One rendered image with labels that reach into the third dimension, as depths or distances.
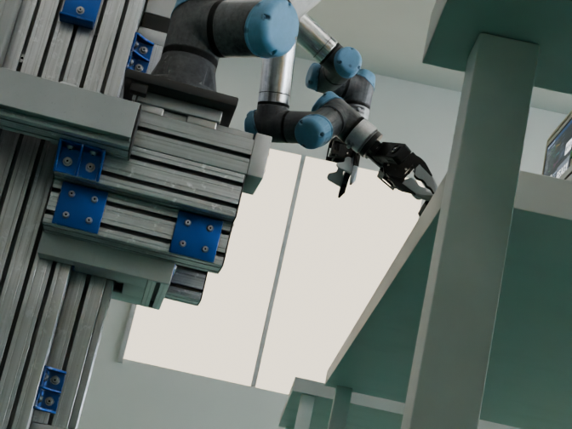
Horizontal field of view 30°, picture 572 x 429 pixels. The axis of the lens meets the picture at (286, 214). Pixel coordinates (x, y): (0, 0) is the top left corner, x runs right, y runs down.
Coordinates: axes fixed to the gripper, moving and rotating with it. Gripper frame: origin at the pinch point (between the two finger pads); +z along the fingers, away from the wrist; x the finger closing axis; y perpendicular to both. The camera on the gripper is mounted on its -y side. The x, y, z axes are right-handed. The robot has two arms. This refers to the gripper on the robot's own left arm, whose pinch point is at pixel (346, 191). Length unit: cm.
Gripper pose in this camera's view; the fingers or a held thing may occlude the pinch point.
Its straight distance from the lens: 292.7
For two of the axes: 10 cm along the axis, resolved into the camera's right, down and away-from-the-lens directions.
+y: -9.6, -2.4, -1.1
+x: 1.7, -2.3, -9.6
